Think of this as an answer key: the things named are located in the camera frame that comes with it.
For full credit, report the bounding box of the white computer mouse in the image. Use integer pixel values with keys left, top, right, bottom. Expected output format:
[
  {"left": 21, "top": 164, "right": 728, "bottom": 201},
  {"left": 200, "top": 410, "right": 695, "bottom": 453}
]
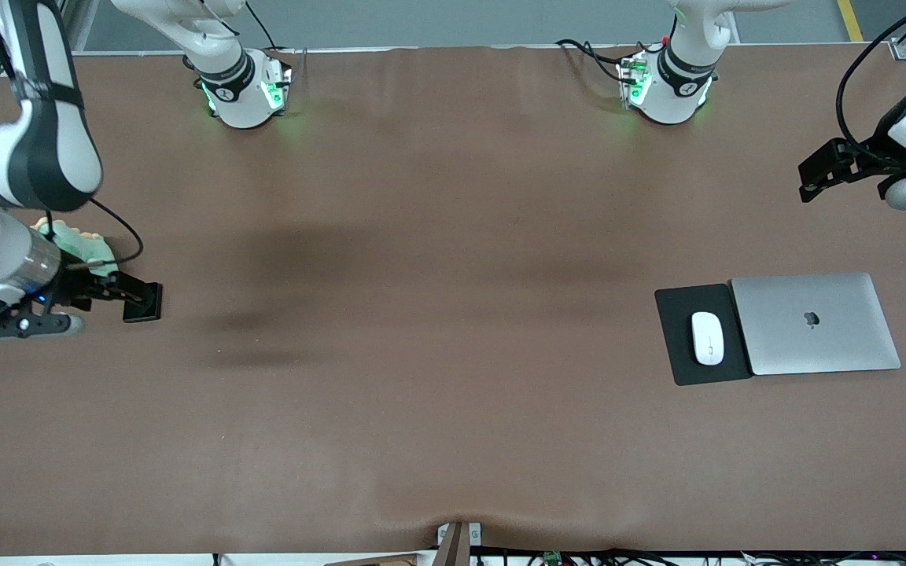
[{"left": 691, "top": 311, "right": 726, "bottom": 366}]

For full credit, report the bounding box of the black mouse pad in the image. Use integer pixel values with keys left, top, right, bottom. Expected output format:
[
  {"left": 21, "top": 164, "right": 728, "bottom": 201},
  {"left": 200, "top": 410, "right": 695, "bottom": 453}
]
[{"left": 655, "top": 284, "right": 753, "bottom": 386}]

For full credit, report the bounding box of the green plush dinosaur toy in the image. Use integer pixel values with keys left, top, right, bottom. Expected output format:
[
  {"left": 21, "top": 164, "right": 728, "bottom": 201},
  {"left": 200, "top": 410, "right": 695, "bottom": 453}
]
[{"left": 31, "top": 219, "right": 120, "bottom": 277}]

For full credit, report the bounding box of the silver closed laptop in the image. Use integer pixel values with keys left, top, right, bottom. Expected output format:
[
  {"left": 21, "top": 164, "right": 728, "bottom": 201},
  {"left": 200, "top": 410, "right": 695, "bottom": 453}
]
[{"left": 731, "top": 273, "right": 902, "bottom": 376}]

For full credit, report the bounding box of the brown table cover mat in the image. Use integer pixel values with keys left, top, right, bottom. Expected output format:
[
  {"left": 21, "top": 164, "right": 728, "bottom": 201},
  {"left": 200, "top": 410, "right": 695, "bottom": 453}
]
[{"left": 0, "top": 43, "right": 906, "bottom": 556}]

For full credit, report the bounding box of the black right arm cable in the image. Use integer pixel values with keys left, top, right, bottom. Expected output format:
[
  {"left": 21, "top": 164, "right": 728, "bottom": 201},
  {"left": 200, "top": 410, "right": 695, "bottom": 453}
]
[{"left": 0, "top": 0, "right": 145, "bottom": 272}]

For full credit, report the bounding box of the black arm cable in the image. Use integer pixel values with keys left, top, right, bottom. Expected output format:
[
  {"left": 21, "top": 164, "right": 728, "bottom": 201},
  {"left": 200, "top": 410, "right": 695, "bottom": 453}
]
[
  {"left": 0, "top": 0, "right": 145, "bottom": 272},
  {"left": 835, "top": 0, "right": 906, "bottom": 149}
]

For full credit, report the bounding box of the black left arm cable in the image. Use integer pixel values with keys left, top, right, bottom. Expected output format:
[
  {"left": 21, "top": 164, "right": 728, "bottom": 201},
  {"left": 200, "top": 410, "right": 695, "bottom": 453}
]
[{"left": 835, "top": 0, "right": 906, "bottom": 149}]

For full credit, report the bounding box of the brown wooden edge bracket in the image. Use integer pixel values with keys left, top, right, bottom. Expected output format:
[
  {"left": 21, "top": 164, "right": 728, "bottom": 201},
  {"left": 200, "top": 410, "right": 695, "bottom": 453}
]
[{"left": 436, "top": 520, "right": 484, "bottom": 566}]

